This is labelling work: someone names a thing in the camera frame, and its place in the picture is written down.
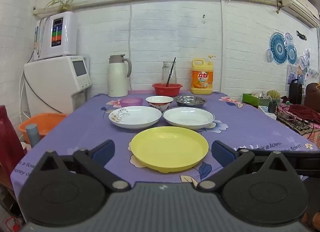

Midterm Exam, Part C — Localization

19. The white air conditioner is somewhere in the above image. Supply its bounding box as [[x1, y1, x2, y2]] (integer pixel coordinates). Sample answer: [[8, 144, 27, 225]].
[[275, 0, 320, 28]]

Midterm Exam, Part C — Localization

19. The white water dispenser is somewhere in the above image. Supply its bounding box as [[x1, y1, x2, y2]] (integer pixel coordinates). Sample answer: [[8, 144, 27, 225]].
[[24, 55, 91, 118]]

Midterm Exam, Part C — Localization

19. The green box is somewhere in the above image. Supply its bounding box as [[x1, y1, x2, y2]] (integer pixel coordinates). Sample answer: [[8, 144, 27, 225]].
[[242, 93, 283, 108]]

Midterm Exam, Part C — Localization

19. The glass pitcher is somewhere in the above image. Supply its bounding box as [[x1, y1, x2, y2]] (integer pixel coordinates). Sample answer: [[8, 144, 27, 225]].
[[162, 61, 177, 87]]

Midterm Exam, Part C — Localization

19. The white blue-rimmed plate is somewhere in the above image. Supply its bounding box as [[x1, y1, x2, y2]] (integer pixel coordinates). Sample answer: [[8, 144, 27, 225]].
[[162, 107, 215, 130]]

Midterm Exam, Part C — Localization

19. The white thermos jug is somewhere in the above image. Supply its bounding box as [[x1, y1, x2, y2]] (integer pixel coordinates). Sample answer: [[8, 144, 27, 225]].
[[107, 54, 132, 97]]

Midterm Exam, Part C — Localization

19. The black appliance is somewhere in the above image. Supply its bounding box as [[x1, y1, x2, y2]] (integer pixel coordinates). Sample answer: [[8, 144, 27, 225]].
[[289, 78, 304, 105]]

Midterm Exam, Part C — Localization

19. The grey cylindrical cup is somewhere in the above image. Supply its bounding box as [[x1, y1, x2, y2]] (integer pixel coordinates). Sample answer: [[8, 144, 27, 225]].
[[26, 123, 41, 148]]

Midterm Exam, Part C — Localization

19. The red plastic basket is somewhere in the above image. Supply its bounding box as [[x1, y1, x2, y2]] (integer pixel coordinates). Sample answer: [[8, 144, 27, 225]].
[[152, 83, 183, 97]]

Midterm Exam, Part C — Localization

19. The black stirring stick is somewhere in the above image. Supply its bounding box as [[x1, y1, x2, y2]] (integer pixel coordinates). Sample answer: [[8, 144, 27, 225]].
[[165, 57, 176, 87]]

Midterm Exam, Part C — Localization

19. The dark red yarn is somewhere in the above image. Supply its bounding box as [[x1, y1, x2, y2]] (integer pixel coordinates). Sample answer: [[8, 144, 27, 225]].
[[287, 104, 320, 126]]

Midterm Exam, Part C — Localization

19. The purple plastic bowl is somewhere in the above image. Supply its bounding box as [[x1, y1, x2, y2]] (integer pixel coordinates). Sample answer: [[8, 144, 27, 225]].
[[120, 97, 144, 108]]

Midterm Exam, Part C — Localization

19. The white wall pipe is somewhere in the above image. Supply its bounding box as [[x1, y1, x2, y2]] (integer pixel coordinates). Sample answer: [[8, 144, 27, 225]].
[[219, 0, 225, 93], [127, 0, 133, 91]]

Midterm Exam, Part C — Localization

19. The orange plastic basin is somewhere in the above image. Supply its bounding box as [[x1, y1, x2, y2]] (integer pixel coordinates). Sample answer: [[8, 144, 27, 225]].
[[17, 113, 68, 143]]

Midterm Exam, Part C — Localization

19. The person's right hand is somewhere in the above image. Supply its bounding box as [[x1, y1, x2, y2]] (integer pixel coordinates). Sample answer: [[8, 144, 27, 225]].
[[301, 211, 320, 231]]

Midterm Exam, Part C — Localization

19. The white water purifier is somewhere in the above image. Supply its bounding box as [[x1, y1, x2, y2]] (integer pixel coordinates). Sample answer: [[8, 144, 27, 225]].
[[33, 11, 78, 61]]

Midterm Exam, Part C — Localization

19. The white floral plate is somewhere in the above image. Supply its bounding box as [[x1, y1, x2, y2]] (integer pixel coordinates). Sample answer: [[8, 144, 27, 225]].
[[109, 106, 162, 130]]

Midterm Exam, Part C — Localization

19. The white red-patterned ceramic bowl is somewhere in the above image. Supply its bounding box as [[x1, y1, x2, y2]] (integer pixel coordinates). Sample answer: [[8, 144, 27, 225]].
[[146, 95, 174, 112]]

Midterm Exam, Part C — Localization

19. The white power strip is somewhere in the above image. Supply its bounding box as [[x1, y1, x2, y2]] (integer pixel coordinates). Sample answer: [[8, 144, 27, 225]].
[[257, 105, 278, 121]]

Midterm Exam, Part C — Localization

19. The plaid patterned cloth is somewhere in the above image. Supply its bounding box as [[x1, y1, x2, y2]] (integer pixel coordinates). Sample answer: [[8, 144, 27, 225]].
[[276, 105, 320, 146]]

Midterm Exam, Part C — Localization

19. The green potted plant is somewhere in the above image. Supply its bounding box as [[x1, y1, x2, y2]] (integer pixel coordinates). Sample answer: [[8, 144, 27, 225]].
[[44, 0, 90, 13]]

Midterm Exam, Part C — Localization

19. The yellow plastic plate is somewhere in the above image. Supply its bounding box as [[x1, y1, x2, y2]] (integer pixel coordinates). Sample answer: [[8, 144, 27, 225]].
[[130, 126, 209, 174]]

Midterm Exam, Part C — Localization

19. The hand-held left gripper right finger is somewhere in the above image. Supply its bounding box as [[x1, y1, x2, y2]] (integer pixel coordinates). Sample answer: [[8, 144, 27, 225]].
[[197, 140, 298, 192]]

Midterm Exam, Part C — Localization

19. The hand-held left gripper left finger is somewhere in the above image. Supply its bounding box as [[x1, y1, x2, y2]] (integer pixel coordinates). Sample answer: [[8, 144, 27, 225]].
[[35, 140, 132, 193]]

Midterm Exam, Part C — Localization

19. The yellow detergent bottle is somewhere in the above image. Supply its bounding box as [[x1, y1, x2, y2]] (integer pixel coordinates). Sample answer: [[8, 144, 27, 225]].
[[191, 56, 214, 95]]

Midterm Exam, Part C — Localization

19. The stainless steel bowl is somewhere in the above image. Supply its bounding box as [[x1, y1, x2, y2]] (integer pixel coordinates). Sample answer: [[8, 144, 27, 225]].
[[174, 95, 207, 109]]

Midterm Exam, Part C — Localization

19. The blue paper fan decoration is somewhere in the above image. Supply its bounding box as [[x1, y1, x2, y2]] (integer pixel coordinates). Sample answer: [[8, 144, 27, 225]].
[[266, 31, 298, 66]]

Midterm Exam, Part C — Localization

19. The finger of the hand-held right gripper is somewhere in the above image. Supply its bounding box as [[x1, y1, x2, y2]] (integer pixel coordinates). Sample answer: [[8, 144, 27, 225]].
[[253, 149, 274, 160]]

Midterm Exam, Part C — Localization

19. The purple floral tablecloth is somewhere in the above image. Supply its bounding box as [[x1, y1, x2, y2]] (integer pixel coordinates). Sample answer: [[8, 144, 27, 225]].
[[10, 91, 319, 199]]

